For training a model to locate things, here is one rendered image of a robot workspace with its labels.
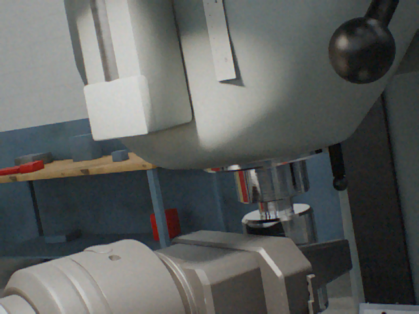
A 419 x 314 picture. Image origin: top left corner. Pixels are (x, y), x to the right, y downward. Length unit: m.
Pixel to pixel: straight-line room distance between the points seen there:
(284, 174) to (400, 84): 0.40
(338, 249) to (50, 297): 0.20
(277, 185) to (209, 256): 0.07
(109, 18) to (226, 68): 0.06
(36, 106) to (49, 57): 0.49
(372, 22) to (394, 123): 0.53
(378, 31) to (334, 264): 0.20
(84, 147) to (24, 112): 1.14
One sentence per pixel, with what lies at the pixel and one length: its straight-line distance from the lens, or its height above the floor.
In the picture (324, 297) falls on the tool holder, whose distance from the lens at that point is 0.52.
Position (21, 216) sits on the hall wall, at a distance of 7.61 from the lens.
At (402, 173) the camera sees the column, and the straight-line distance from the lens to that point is 0.89.
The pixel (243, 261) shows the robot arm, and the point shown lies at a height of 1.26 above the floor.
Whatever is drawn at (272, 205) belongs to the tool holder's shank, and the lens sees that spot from 0.51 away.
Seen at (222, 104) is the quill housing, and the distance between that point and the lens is 0.42.
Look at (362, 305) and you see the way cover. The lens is 0.95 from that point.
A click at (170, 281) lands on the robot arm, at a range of 0.43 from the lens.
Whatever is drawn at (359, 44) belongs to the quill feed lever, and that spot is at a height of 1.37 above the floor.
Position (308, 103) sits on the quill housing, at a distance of 0.42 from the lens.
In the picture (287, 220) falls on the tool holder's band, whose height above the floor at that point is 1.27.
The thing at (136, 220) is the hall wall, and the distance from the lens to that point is 6.54.
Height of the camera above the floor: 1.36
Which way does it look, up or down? 6 degrees down
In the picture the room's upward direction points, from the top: 10 degrees counter-clockwise
